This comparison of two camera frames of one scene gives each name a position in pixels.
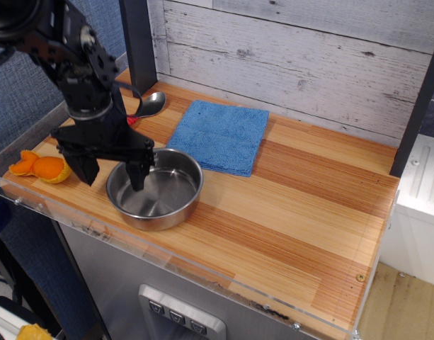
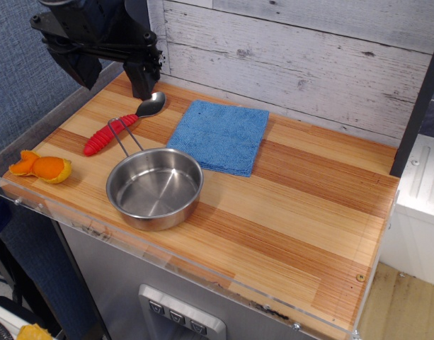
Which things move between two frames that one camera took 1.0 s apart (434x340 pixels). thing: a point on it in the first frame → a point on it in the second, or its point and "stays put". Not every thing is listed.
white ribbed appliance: (413, 244) stays put
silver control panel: (166, 316) stays put
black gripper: (106, 136) → (118, 29)
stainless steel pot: (173, 187) stays put
